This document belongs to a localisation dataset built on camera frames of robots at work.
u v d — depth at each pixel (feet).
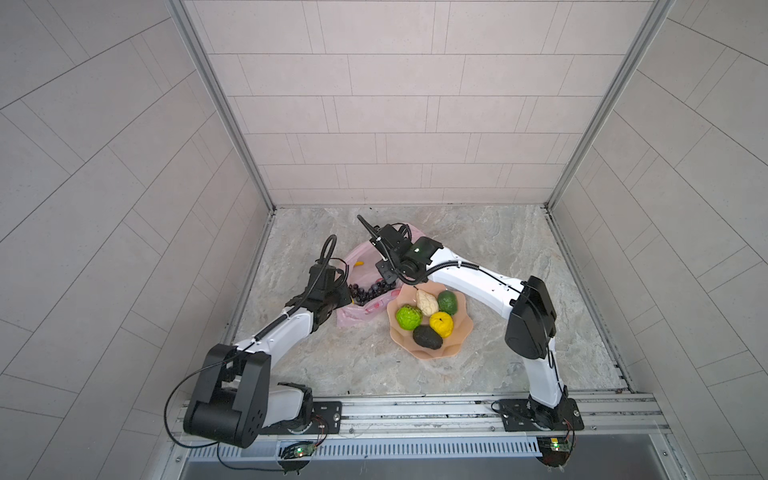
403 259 1.98
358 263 2.85
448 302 2.75
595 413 2.37
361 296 2.91
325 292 2.23
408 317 2.65
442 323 2.64
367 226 2.07
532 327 1.63
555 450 2.22
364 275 3.16
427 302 2.78
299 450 2.12
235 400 1.31
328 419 2.32
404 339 2.65
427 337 2.59
